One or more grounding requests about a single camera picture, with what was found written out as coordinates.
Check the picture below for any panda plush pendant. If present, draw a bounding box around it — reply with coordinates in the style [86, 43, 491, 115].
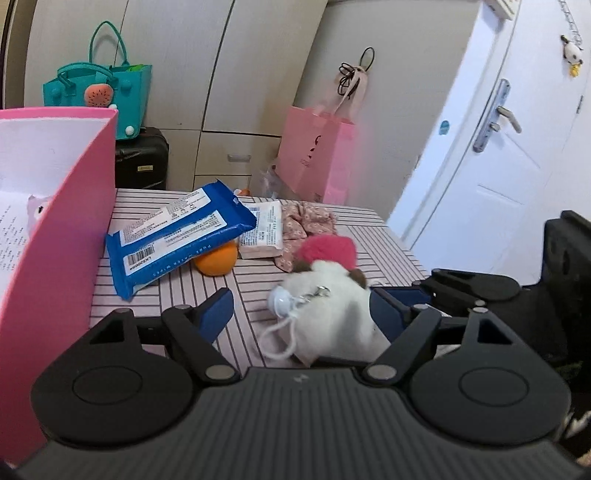
[560, 34, 583, 77]

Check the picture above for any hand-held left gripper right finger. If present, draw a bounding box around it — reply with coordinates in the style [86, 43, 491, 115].
[362, 289, 518, 382]

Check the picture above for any patterned black white cloth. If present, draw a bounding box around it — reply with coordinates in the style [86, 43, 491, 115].
[561, 406, 591, 439]

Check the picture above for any black hair ties bundle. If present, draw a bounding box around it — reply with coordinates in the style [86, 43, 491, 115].
[338, 46, 376, 97]

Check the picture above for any silver door handle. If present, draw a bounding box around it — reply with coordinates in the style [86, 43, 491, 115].
[473, 78, 523, 153]

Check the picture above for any pink shopping bag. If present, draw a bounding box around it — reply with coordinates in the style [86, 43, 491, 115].
[276, 76, 365, 205]

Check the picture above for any blue wet wipes packet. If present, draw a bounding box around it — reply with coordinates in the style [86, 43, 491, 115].
[105, 180, 258, 302]

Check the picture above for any printed white paper sheet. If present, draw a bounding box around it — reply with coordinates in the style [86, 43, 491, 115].
[0, 189, 56, 301]

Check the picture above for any white door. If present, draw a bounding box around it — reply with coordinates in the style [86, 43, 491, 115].
[388, 0, 591, 287]

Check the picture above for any clear plastic bag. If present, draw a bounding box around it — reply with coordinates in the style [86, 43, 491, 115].
[259, 159, 296, 201]

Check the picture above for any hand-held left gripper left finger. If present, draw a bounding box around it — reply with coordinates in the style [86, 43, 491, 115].
[88, 287, 242, 385]

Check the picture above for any pink storage box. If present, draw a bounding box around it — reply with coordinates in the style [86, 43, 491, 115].
[0, 107, 118, 467]

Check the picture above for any black suitcase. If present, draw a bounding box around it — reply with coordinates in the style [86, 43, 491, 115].
[115, 127, 170, 191]

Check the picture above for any white wet wipes packet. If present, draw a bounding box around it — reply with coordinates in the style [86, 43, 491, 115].
[238, 200, 283, 260]

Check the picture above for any orange fruit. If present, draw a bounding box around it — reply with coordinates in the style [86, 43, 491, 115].
[194, 241, 239, 277]

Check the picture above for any striped pink tablecloth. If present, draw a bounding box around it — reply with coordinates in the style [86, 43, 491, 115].
[90, 188, 430, 370]

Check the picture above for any floral pink scrunchie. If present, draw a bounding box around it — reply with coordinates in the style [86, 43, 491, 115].
[274, 202, 338, 271]

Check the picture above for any teal felt tote bag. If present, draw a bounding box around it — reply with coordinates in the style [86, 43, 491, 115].
[43, 21, 153, 140]

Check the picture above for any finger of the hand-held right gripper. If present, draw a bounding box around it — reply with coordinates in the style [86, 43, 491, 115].
[376, 268, 523, 319]

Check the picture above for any beige wardrobe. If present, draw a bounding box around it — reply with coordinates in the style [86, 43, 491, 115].
[25, 0, 333, 191]

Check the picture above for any white plush toy pink hat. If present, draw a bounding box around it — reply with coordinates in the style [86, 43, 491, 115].
[261, 233, 393, 367]

